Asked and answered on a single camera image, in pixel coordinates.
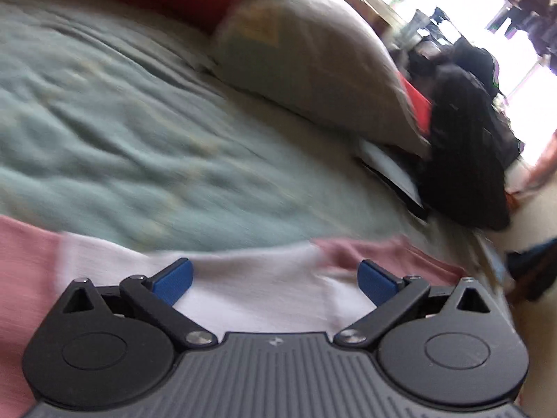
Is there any row of hanging dark laundry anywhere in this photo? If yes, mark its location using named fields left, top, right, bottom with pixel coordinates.
left=487, top=0, right=557, bottom=55

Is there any black backpack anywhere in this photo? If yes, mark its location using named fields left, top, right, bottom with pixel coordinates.
left=359, top=63, right=523, bottom=231

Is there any orange curtain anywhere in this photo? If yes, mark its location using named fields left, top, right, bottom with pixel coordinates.
left=528, top=128, right=557, bottom=188

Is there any pink and white sweater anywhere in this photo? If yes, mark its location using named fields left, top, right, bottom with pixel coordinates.
left=0, top=215, right=484, bottom=418

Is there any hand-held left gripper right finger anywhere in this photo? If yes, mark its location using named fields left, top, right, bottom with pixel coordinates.
left=333, top=259, right=493, bottom=351

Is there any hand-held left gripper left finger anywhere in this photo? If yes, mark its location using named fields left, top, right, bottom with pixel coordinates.
left=61, top=258, right=218, bottom=350

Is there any grey pillow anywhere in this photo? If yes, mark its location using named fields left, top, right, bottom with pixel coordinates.
left=209, top=0, right=429, bottom=157

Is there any dark teal jacket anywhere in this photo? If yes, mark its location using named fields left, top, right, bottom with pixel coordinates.
left=505, top=237, right=557, bottom=303

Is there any black jacket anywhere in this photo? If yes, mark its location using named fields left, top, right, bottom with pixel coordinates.
left=453, top=46, right=501, bottom=96

